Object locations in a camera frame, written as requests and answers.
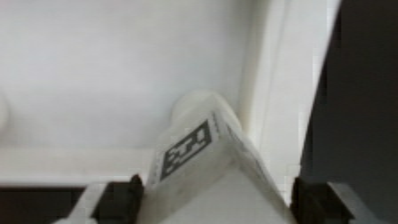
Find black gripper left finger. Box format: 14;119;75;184
55;173;146;224

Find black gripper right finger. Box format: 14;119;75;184
290;177;380;224

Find white square table top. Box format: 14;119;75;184
0;0;345;204

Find white table leg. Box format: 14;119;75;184
137;90;297;224

